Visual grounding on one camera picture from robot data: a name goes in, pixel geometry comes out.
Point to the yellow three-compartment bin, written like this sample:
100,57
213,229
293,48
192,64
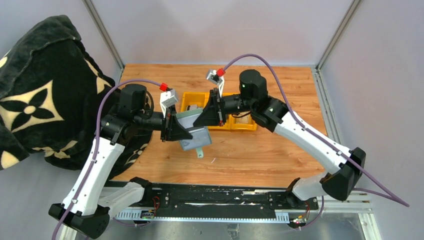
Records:
201,99

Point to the tan card holder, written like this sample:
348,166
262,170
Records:
243,118

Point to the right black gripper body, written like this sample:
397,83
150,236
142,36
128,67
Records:
228,105

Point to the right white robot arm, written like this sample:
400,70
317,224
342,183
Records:
341,163

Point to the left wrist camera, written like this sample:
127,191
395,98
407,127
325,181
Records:
167,99

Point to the black floral blanket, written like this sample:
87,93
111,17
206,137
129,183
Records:
50,93

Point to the mint green card holder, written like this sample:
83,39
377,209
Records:
200,135

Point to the silver card holder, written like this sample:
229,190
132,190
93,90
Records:
193,107

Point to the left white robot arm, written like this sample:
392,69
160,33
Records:
83,209

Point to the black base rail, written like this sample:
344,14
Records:
215,203

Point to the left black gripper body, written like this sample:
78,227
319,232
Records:
158,122

